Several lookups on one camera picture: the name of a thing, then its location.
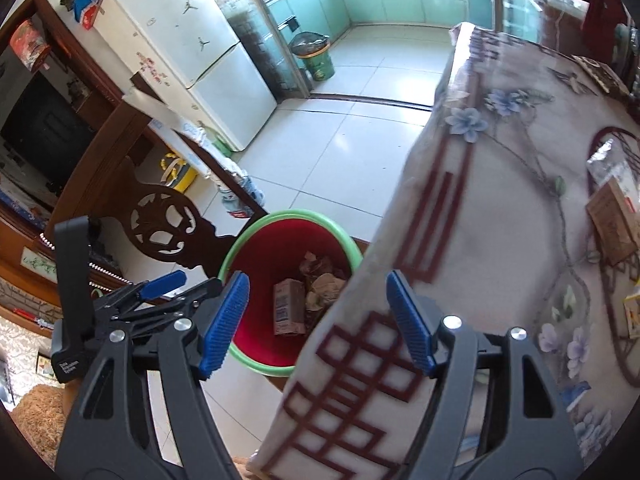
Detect red bin with green rim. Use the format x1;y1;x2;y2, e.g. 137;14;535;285
217;209;364;378

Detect black television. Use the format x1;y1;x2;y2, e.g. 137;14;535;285
0;72;98;196

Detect clear plastic bag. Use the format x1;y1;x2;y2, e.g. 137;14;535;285
586;139;640;196

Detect flat brown cardboard box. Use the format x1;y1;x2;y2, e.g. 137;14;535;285
585;177;640;267

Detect blue red box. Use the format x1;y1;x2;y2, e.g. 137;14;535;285
72;0;108;29

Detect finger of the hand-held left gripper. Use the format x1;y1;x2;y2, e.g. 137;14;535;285
112;270;187;312
116;277;223;333

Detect floral plastic tablecloth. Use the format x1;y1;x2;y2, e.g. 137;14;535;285
247;22;640;480

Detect blue white bottle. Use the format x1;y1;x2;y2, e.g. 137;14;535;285
217;170;266;219

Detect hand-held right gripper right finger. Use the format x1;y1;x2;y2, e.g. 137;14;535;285
385;269;586;480

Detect crumpled brown paper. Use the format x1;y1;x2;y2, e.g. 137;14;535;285
299;252;348;311

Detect white bead string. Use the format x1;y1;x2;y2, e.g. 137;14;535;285
39;232;126;287

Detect white refrigerator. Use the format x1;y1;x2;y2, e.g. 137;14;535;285
92;0;278;152

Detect yellow toy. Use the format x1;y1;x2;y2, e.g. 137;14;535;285
160;152;199;194

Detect dark red hanging cloth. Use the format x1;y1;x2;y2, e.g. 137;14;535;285
582;0;632;67

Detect green trash can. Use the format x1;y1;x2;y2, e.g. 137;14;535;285
290;31;336;83

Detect yellow carton box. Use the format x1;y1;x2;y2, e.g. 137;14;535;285
622;292;640;341

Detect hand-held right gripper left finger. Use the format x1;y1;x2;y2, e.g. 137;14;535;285
54;270;251;480

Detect brown wooden television cabinet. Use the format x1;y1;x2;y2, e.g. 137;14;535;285
0;0;153;333

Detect red round tin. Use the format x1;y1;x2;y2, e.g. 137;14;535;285
10;17;52;69

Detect brown patterned box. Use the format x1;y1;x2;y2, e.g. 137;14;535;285
575;55;632;97

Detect brown carton box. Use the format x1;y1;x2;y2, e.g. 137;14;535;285
272;279;307;336

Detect dark wooden chair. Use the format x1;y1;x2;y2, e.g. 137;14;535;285
52;87;271;281

